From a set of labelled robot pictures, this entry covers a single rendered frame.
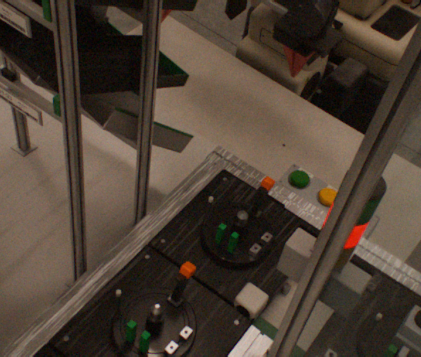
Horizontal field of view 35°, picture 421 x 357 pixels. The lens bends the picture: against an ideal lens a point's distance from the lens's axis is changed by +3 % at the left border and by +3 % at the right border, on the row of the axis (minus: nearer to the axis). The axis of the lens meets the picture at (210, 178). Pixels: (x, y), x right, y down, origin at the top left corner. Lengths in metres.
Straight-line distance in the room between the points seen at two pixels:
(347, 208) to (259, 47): 1.18
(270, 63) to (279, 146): 0.37
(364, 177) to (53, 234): 0.79
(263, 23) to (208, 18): 1.46
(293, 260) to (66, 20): 0.44
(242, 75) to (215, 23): 1.58
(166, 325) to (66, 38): 0.52
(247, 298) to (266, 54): 0.91
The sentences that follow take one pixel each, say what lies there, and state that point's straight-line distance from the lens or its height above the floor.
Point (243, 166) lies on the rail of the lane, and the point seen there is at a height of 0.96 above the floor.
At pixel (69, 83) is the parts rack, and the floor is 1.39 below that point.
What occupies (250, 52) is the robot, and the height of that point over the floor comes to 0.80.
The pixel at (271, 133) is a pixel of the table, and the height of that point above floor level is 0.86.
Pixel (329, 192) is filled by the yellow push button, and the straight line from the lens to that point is 1.37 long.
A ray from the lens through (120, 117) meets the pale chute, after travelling 1.12.
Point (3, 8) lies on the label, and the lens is 0.91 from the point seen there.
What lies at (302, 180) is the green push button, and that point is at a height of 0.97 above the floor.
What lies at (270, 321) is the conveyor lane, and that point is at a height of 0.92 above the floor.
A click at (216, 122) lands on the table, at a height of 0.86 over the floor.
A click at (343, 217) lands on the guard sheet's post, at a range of 0.80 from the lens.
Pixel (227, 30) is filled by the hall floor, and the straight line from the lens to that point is 3.27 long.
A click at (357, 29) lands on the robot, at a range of 2.07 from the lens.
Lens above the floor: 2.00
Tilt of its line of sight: 50 degrees down
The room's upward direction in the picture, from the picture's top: 11 degrees clockwise
